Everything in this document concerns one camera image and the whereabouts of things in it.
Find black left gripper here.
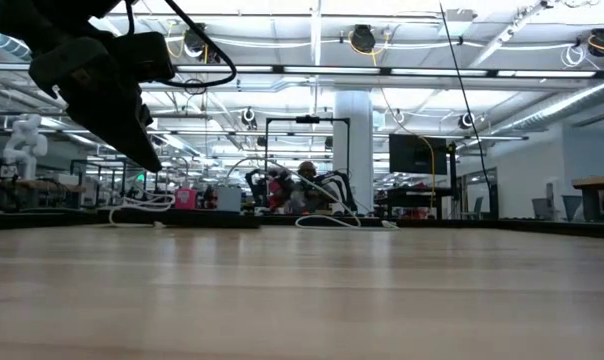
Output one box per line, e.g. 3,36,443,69
0,0,163,174

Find white USB cable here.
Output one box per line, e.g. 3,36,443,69
225,156,401,232
108,191,177,230

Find pink USB charger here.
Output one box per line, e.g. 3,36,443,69
174,187,199,211

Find black power strip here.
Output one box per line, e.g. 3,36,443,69
126,207,262,230

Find white USB charger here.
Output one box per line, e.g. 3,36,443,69
216,186,244,213

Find wooden workbench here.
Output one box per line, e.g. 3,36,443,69
0,178,88,211

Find person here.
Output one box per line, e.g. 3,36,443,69
296,160,319,184

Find black monitor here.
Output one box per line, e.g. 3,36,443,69
388,132,449,176

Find black monitor pole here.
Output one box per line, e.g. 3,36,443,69
448,141,459,219

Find grey chair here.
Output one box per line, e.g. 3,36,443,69
530,182,559,221

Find wooden background table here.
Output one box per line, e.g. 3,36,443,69
570,172,604,223

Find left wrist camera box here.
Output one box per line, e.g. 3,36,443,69
112,31,177,85

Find black hanging cable loop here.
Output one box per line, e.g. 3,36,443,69
183,77,208,97

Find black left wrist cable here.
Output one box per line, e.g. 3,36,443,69
125,0,239,90

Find silver ventilation duct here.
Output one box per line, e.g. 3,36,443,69
0,24,83,87
496,78,604,135

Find yellow hanging cable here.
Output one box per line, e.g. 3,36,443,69
417,134,439,211

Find black table frame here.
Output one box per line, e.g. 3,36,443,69
0,208,604,240

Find white coiled ceiling cable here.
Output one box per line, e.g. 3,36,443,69
560,43,589,70

